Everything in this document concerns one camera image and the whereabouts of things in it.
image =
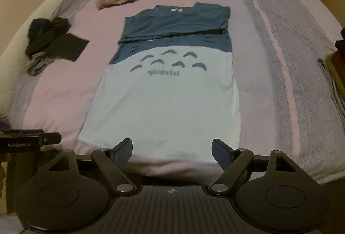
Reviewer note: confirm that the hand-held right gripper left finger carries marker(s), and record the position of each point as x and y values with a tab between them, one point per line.
124	150

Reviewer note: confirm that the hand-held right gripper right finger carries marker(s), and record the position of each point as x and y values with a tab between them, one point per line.
219	153

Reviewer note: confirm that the blue and white t-shirt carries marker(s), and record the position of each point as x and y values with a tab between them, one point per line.
167	83

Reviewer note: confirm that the dark crumpled clothes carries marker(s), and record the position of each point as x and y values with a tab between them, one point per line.
45	32

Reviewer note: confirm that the grey crumpled cloth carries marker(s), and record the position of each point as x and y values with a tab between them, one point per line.
37	64

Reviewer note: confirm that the black folded cloth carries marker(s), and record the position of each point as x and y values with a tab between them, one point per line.
68	46

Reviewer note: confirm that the striped grey pink bedspread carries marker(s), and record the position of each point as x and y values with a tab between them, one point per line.
269	61

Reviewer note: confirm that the grey folded cloth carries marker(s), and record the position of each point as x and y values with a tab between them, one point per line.
333	83

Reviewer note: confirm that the yellow folded cloth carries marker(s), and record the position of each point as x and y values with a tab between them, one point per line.
337	72

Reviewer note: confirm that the red folded cloth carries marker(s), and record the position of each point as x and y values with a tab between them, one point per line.
340	60

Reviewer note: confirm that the white bed frame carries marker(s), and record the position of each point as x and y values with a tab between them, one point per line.
29	24

